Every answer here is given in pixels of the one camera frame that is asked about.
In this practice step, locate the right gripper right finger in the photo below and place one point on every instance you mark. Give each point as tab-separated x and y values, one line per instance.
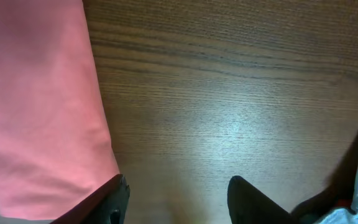
248	205

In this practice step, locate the salmon pink printed shirt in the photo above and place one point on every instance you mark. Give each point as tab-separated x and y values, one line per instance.
55	145

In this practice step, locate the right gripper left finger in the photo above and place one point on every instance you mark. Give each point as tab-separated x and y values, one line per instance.
107	205

